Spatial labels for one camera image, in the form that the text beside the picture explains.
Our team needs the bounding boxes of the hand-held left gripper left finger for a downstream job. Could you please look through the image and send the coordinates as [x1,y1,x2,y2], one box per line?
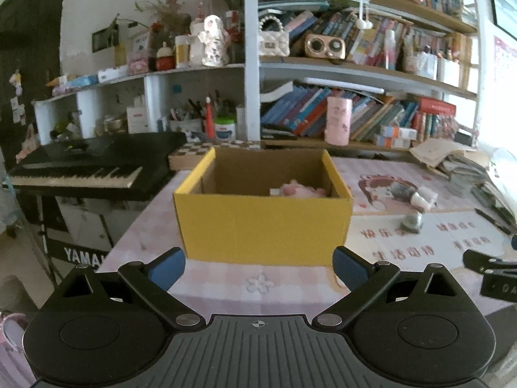
[52,246,205,329]

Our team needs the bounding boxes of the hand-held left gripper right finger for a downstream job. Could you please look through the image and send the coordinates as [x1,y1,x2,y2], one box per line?
[311,245,470,329]

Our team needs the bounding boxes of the blue grey toy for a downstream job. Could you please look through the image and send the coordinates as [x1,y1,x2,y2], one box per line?
[400,212,423,234]

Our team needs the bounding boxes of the dark grey toy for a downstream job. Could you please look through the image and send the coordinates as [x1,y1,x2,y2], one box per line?
[389,182,417,201]

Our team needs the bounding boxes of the pink plush pig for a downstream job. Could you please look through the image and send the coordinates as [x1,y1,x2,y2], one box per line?
[269,179,328,198]

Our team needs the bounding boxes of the yellow cardboard box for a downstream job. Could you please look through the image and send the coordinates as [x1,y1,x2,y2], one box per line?
[173,147,354,267]

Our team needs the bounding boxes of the pink checked cloth-covered desktop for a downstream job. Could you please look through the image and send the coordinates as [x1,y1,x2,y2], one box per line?
[96,153,517,320]

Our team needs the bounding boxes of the black pen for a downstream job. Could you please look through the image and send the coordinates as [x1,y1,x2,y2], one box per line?
[474,208,512,235]

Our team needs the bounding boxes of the keyboard stand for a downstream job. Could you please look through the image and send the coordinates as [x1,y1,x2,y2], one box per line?
[36,193,118,284]

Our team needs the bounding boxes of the pile of papers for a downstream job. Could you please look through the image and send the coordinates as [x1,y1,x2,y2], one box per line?
[409,137,517,220]

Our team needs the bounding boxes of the checkered board box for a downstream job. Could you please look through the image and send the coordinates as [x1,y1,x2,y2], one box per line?
[167,139,261,171]

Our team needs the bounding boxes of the orange white box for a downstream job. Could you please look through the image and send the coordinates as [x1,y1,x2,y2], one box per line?
[379,125,418,139]
[373,135,411,148]

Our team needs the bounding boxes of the black keyboard piano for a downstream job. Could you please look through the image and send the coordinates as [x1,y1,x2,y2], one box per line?
[7,131,189,203]

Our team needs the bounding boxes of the pink printed cup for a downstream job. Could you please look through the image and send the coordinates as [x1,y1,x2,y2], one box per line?
[324,96,353,146]

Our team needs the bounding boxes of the red book box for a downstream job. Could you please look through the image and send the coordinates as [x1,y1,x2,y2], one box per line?
[416,96,459,140]

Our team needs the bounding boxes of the green lid jar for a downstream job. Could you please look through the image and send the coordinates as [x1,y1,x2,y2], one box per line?
[214,116,237,140]

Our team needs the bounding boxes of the white red-label box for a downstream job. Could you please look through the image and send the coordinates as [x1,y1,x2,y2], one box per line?
[126,106,151,134]

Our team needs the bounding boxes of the red stick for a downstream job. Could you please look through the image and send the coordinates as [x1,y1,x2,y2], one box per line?
[205,96,215,138]

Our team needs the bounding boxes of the row of slanted books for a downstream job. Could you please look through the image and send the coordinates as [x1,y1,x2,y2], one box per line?
[260,84,419,140]

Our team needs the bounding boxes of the pink bag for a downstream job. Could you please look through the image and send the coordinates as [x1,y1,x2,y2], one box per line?
[0,311,37,388]

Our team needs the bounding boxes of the white storage boxes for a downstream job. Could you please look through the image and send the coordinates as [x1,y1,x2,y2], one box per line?
[416,50,461,88]

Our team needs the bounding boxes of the white side shelf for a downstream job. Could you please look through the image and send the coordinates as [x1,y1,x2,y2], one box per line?
[34,64,247,146]

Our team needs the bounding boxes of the white bookshelf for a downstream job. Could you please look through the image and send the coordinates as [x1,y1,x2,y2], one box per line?
[242,0,486,155]

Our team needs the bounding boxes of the gold retro speaker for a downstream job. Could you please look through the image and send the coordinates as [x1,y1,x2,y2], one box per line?
[304,32,346,62]

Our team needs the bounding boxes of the white pink figurine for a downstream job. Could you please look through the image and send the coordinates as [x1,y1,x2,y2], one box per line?
[189,15,227,68]

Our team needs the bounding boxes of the row of upright books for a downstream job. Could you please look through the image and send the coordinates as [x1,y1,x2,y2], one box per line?
[282,7,409,66]

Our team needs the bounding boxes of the white quilted handbag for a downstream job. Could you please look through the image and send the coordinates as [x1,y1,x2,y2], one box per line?
[258,16,291,58]

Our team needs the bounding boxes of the dried flower bouquet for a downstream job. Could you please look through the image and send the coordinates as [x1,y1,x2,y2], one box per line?
[135,0,191,37]

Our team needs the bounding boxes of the alphabet wall poster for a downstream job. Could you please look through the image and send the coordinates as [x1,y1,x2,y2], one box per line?
[492,36,517,86]

